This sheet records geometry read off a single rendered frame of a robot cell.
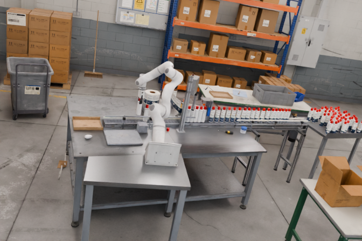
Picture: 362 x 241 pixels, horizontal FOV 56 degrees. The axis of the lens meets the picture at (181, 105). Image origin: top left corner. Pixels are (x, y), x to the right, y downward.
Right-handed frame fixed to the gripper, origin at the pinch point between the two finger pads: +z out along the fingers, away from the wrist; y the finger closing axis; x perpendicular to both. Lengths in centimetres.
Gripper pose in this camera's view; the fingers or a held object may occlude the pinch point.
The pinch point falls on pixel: (139, 101)
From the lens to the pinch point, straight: 379.1
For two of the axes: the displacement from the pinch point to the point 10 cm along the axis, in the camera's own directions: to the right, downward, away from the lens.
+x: -9.3, -0.2, -3.8
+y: -3.4, -4.0, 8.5
